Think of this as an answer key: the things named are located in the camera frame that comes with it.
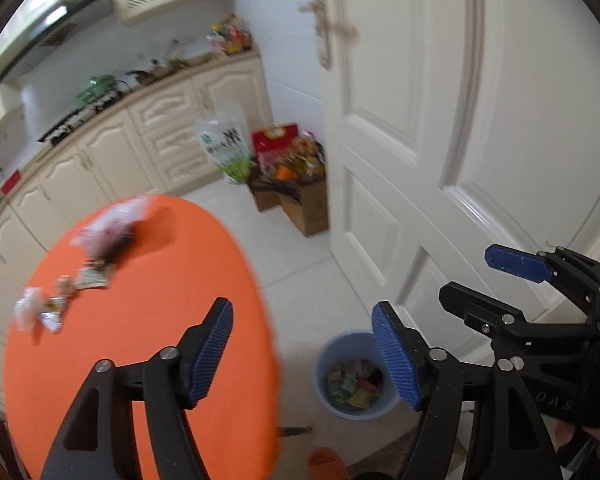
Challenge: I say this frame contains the clear pink printed plastic bag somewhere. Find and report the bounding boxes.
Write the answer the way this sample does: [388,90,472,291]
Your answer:
[70,196,153,256]

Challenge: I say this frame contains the group of bottles and packets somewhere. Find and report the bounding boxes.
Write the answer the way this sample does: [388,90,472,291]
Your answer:
[206,14,253,55]

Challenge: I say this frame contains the white green printed shopping bag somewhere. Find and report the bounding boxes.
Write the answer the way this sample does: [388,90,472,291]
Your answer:
[192,105,256,183]

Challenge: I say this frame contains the steel range hood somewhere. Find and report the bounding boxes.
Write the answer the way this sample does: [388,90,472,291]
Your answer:
[0,0,116,81]

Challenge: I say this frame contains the dark brown wrapper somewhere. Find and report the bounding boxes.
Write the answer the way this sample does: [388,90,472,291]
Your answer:
[97,232,136,266]

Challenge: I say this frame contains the dark frying pan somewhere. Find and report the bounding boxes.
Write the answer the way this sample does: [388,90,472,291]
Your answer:
[125,62,173,83]

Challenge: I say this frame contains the blue plastic waste bin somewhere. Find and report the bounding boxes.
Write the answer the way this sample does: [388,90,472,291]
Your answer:
[314,330,398,420]

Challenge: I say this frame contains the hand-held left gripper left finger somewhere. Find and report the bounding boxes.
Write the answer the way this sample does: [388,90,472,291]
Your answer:
[40,298,234,480]

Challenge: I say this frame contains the cream lower kitchen cabinets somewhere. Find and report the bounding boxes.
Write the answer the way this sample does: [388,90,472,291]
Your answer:
[0,52,273,411]

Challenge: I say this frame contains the small brown cardboard box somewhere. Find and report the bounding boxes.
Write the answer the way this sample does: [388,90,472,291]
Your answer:
[247,175,283,212]

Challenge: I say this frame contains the red gift box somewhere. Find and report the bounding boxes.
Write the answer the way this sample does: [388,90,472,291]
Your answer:
[251,122,300,158]

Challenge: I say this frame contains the person's right hand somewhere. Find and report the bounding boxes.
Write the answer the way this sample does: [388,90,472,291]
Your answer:
[554,421,600,468]

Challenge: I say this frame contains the heap of wrappers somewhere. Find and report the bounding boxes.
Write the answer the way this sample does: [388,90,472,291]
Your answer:
[325,357,386,408]

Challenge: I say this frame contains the large brown cardboard box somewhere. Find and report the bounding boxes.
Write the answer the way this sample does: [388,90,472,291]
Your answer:
[277,177,329,237]

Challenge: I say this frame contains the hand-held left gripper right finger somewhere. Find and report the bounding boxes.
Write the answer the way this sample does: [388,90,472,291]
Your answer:
[371,301,563,480]

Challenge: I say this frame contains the orange slipper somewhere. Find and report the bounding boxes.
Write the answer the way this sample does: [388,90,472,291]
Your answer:
[307,447,351,480]

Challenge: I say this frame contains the pile of snack wrappers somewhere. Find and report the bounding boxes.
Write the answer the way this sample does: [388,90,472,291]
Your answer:
[39,259,112,333]

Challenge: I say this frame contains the white panelled door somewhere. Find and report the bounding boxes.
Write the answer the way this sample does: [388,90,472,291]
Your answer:
[300,0,600,361]

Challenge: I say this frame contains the orange round table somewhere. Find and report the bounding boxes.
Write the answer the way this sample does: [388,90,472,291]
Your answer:
[2,195,282,480]

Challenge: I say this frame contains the black gas stove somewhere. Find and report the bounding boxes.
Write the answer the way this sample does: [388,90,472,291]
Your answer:
[37,91,126,146]

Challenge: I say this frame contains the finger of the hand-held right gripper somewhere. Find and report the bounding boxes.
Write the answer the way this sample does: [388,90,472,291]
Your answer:
[485,244,600,323]
[439,282,600,363]

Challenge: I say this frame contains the brass door handle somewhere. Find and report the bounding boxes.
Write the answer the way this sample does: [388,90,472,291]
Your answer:
[297,0,358,68]

